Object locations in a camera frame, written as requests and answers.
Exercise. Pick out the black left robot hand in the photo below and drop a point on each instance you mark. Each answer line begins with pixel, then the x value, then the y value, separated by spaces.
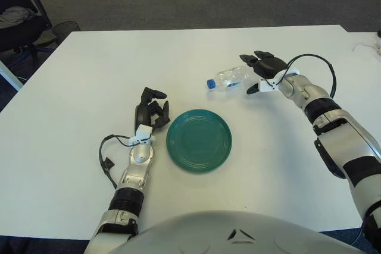
pixel 141 114

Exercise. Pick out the black mesh wastebasket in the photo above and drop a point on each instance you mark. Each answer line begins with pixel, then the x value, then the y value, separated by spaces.
pixel 64 29

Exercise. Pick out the white table leg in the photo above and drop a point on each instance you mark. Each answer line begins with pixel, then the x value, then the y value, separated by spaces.
pixel 10 75

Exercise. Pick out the green round plate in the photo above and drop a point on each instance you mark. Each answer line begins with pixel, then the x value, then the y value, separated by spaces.
pixel 199 142

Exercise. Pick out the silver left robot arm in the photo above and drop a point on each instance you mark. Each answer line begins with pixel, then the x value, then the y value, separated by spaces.
pixel 140 156

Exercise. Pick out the black office chair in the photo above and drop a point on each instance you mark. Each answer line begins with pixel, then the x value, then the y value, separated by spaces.
pixel 18 32

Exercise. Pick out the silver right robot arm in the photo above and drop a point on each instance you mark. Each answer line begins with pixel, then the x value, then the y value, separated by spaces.
pixel 336 135

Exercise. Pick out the grey robot torso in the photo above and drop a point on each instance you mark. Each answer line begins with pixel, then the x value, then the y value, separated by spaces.
pixel 208 233

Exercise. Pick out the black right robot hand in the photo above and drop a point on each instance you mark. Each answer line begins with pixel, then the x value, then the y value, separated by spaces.
pixel 269 66

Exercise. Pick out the grey cloth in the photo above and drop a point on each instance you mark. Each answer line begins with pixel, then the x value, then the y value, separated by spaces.
pixel 12 16

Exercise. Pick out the clear bottle blue cap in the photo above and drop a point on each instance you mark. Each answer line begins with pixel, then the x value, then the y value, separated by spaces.
pixel 229 75

